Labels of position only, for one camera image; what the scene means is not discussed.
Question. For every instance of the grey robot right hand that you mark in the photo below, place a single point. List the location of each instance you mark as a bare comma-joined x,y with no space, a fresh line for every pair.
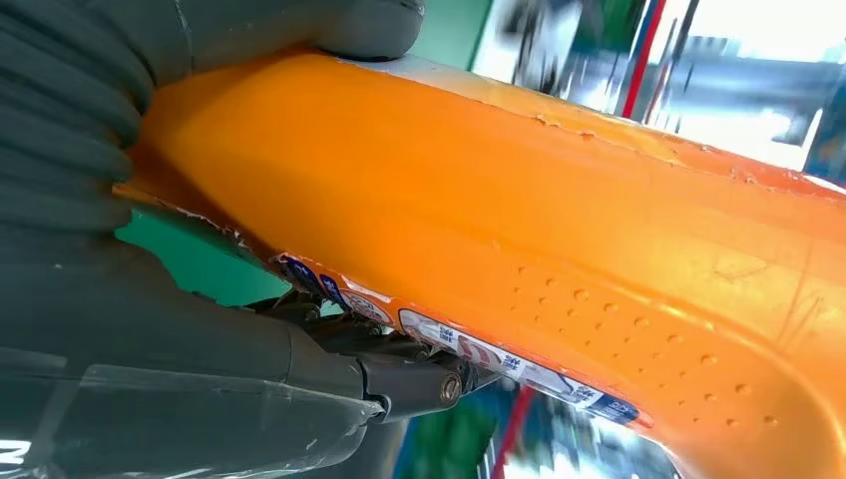
165,396

